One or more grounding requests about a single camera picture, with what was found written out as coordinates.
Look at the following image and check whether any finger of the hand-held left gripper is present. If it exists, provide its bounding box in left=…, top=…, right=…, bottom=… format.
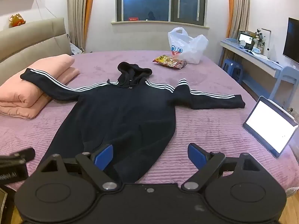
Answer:
left=0, top=147, right=36, bottom=163

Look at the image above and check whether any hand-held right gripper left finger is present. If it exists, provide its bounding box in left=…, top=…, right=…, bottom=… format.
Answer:
left=38, top=144, right=119, bottom=192

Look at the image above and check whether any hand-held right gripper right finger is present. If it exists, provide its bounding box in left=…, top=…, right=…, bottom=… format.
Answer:
left=181, top=143, right=261, bottom=191

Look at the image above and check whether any black hoodie with white stripes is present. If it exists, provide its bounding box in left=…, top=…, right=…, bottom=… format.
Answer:
left=20, top=62, right=246, bottom=185

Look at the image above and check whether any purple bed cover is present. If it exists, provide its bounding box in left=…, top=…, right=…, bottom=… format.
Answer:
left=0, top=50, right=299, bottom=197

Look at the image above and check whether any folded pink quilt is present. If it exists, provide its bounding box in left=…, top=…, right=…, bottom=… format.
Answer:
left=0, top=54, right=80, bottom=119

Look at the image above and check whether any grey tablet with white screen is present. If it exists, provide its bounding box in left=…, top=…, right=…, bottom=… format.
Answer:
left=242, top=96, right=299, bottom=158

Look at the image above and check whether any blue plastic stool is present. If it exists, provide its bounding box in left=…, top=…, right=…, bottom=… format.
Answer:
left=221, top=58, right=244, bottom=84

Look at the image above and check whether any yellow snack packet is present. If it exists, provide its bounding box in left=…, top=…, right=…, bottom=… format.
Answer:
left=152, top=55, right=188, bottom=70

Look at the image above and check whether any white plastic bag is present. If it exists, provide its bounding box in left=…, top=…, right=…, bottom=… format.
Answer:
left=168, top=27, right=209, bottom=64

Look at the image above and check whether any white bag beside bed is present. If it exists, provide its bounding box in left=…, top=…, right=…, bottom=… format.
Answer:
left=70, top=42, right=86, bottom=55

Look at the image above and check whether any beige padded headboard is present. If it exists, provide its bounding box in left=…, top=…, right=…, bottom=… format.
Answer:
left=0, top=17, right=72, bottom=84

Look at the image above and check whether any blue and white desk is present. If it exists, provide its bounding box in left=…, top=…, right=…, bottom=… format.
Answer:
left=220, top=38, right=299, bottom=99

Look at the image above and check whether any small desktop screen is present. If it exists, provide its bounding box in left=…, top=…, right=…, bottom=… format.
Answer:
left=238, top=32, right=254, bottom=50

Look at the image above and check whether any vase of flowers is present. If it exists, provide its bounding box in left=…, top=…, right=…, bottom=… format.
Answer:
left=253, top=29, right=267, bottom=52

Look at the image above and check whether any orange plush toy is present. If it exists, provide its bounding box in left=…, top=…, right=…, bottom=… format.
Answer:
left=9, top=14, right=26, bottom=28

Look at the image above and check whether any beige window sill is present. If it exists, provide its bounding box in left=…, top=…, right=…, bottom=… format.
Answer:
left=111, top=21, right=210, bottom=30

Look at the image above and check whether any beige and orange curtain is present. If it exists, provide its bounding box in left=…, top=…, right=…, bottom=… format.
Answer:
left=67, top=0, right=97, bottom=52
left=228, top=0, right=251, bottom=50

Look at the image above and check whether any dark framed window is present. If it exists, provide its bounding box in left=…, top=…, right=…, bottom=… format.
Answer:
left=116, top=0, right=207, bottom=25

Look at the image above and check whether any black wall television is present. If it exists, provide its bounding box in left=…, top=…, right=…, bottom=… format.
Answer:
left=283, top=17, right=299, bottom=65

